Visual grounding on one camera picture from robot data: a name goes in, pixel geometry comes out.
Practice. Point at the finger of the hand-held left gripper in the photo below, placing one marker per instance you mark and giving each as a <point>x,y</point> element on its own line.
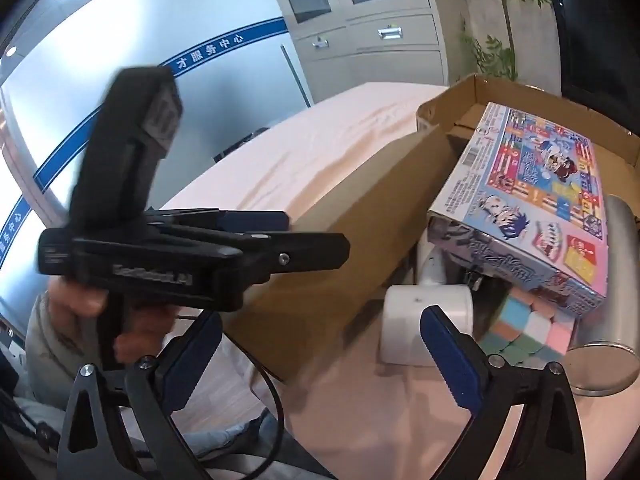
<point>250,222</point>
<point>300,255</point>

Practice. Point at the green leafy plant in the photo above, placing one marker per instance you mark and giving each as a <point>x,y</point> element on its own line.
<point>505,10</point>

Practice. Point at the silver metal can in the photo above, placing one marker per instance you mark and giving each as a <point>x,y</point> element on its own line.
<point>620,285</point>

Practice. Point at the brown cardboard box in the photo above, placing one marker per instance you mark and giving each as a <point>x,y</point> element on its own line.
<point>320,270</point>

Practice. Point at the colourful printed game box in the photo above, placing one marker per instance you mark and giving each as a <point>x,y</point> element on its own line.
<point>525,185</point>

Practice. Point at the black television screen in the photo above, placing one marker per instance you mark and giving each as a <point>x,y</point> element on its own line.
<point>600,35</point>

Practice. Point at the person's left hand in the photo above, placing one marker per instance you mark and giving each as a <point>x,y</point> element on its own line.
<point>142,337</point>

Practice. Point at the person's leg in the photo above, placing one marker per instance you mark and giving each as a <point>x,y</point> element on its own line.
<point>225,440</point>

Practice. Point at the grey metal cabinet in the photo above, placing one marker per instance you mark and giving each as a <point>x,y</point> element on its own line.
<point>350,45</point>

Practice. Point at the person's left forearm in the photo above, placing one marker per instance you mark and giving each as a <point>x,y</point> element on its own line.
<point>45,355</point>

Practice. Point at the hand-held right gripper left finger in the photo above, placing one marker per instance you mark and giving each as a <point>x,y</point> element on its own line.
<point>192,355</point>

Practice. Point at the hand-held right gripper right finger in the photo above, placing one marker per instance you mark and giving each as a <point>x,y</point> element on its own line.
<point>450,355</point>

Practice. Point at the pastel puzzle cube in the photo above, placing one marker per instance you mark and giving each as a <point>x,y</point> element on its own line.
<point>530,330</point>

